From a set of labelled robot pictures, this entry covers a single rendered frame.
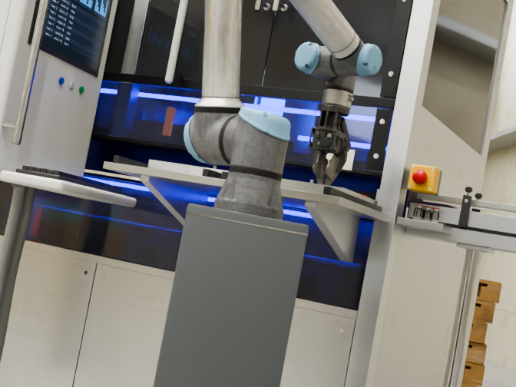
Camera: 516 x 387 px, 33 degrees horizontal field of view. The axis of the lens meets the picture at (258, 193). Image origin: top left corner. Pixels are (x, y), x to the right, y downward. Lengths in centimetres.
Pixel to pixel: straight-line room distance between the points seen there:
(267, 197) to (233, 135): 16
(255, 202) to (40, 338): 138
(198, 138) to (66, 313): 116
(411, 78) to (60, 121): 107
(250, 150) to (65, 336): 131
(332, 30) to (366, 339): 89
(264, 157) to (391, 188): 70
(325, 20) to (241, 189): 45
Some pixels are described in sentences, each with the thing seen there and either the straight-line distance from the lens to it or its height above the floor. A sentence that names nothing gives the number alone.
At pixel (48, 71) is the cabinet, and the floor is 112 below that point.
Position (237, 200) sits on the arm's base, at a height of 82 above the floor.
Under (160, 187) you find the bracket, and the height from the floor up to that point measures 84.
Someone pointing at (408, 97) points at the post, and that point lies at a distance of 250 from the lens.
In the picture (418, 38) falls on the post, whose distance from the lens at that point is 254.
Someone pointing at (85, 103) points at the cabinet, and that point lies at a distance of 285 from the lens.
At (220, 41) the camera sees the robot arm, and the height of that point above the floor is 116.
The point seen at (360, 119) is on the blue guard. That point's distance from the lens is 253.
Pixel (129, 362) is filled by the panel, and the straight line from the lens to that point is 281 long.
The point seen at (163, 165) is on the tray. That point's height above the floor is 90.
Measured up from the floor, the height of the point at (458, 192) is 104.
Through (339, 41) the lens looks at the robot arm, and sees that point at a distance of 205.
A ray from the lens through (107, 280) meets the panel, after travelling 286.
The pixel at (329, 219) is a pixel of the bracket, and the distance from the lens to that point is 226.
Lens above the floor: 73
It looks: 3 degrees up
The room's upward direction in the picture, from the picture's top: 11 degrees clockwise
